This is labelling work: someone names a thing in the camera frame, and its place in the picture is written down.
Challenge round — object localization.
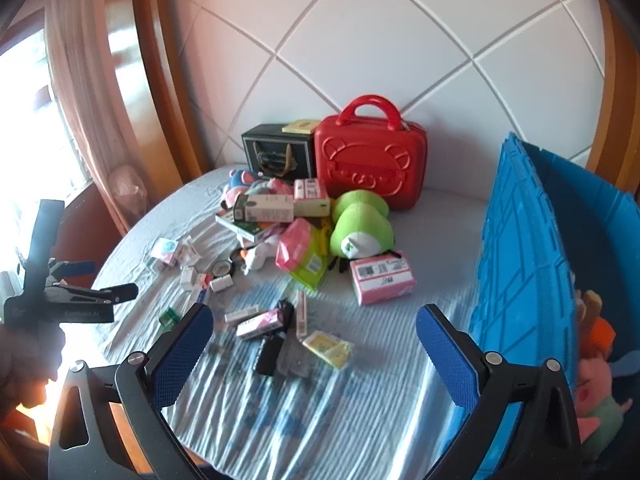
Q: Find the black gift bag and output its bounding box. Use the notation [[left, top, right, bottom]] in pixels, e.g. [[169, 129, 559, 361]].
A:
[[241, 123, 317, 181]]

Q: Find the pink wet wipes pack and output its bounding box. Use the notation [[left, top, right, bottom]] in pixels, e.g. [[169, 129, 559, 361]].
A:
[[276, 218, 321, 272]]

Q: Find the blue plastic crate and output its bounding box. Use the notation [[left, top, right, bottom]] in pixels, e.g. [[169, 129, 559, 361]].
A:
[[469, 131, 640, 480]]

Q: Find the window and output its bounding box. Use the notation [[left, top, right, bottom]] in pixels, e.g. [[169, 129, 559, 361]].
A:
[[0, 30, 86, 221]]

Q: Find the small black object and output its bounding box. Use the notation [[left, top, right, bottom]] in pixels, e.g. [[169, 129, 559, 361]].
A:
[[275, 299, 296, 331]]

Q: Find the pink translucent plastic bag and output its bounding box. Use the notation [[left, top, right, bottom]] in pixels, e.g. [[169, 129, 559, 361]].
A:
[[107, 164, 151, 216]]

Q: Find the flat green white box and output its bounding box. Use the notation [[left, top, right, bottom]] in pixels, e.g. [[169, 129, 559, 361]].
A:
[[215, 212, 281, 241]]

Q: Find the blue pink pig plush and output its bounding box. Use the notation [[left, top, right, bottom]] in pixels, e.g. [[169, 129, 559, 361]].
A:
[[222, 169, 261, 211]]

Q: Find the orange plush toy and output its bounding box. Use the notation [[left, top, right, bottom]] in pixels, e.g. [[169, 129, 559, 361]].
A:
[[575, 290, 617, 361]]

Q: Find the wooden nightstand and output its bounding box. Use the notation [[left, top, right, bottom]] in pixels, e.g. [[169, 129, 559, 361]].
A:
[[50, 182, 131, 281]]

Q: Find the long white red box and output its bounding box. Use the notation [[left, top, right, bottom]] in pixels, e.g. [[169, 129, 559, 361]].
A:
[[225, 306, 261, 324]]

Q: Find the small white packet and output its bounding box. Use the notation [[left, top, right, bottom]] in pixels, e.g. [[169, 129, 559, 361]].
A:
[[177, 242, 203, 268]]

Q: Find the pink tissue pack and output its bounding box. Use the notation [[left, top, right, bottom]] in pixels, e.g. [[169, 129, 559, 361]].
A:
[[349, 251, 418, 307]]

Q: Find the pink curtain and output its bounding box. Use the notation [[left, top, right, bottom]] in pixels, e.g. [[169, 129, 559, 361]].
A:
[[45, 0, 151, 236]]

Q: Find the white dark-green carton box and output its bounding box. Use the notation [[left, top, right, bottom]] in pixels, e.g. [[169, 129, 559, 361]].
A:
[[232, 193, 295, 224]]

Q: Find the white duck plush toy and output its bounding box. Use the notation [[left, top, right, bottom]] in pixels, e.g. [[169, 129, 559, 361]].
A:
[[239, 237, 281, 276]]

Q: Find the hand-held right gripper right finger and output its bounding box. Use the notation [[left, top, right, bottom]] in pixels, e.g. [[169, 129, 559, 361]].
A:
[[416, 304, 583, 480]]

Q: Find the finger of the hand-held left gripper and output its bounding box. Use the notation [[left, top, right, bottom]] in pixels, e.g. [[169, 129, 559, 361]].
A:
[[44, 282, 140, 307], [47, 259, 100, 281]]

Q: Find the red hard-shell carry case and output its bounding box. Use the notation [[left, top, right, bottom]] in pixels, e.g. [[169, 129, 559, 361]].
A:
[[314, 94, 428, 211]]

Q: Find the pink teal small box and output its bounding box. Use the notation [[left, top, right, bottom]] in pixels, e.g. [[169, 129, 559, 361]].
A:
[[150, 237, 182, 272]]

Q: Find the small yellow box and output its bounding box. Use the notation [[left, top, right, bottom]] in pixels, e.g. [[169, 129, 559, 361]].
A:
[[281, 119, 318, 136]]

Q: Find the black rectangular object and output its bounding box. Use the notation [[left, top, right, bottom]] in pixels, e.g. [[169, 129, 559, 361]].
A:
[[254, 334, 286, 377]]

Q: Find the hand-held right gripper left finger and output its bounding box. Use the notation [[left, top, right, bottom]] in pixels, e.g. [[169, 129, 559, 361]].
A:
[[47, 302, 216, 480]]

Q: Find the small white red box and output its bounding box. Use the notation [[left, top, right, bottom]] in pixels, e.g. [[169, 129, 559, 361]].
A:
[[180, 266, 208, 291]]

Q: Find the beige pink box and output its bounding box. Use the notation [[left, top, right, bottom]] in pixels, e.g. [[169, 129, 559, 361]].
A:
[[293, 178, 332, 218]]

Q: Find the yellow green plastic packet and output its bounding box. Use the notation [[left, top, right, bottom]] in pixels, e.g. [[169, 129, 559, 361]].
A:
[[302, 330, 355, 371]]

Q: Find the pink rectangular box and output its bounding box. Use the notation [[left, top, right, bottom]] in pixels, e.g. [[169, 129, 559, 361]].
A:
[[236, 310, 286, 340]]

